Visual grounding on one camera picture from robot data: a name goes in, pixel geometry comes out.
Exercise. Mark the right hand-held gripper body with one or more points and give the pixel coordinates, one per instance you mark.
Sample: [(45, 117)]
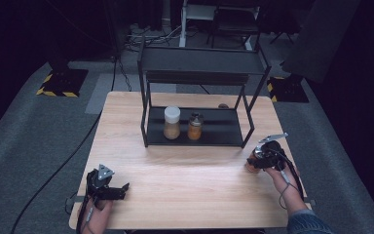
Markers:
[(272, 154)]

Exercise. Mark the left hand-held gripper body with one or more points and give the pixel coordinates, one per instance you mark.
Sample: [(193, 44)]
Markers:
[(99, 183)]

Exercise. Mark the silver-lid orange spice jar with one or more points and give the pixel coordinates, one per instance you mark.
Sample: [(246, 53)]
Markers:
[(195, 126), (252, 165)]

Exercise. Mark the white-lid spice jar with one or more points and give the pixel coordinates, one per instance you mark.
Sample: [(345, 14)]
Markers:
[(172, 123)]

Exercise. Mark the black two-tier metal rack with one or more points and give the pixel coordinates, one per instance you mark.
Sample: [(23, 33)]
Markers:
[(193, 65)]

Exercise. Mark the person's right hand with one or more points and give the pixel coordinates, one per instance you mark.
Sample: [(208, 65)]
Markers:
[(282, 180)]

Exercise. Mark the person's left hand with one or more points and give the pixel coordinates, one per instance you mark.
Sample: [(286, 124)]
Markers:
[(97, 217)]

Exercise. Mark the grey table clamp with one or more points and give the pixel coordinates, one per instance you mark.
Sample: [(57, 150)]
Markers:
[(74, 199), (311, 202)]

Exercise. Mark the yellow-black striped stand base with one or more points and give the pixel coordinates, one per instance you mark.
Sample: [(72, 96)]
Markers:
[(285, 89), (63, 83)]

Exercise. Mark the dark grey panel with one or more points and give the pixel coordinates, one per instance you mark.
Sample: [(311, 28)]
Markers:
[(318, 39)]

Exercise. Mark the black chair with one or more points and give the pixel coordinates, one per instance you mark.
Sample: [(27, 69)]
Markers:
[(233, 19)]

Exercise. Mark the white metal stand frame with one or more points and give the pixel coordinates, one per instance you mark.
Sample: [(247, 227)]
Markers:
[(188, 19)]

